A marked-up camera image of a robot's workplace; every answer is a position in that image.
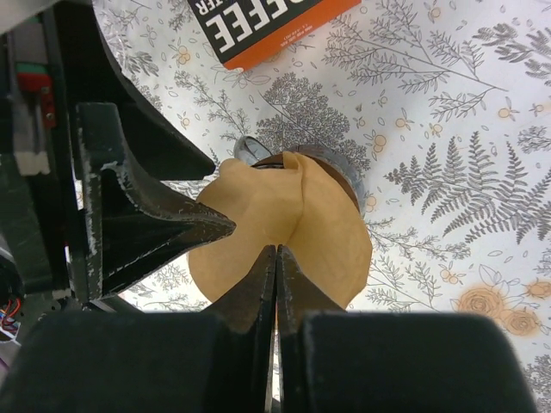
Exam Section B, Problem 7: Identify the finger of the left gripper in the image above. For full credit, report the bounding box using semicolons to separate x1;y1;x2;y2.
77;102;236;300
53;1;215;181

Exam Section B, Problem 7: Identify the round wooden dripper base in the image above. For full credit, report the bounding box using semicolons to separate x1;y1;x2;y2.
252;153;360;210

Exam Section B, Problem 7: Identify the coffee filter paper box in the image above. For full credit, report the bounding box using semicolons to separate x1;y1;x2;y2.
189;0;360;71

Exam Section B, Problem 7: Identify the brown paper coffee filter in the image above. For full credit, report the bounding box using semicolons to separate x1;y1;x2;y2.
188;159;372;308

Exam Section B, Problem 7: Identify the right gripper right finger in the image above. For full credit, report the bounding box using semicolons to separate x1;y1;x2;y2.
275;246;536;412

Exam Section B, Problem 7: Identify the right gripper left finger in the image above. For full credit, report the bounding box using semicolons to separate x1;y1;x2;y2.
1;246;276;412

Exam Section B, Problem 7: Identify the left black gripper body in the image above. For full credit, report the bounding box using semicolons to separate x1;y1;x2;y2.
1;1;90;308

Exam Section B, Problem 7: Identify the grey glass coffee server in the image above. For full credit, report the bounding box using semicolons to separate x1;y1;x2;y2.
232;136;367;218

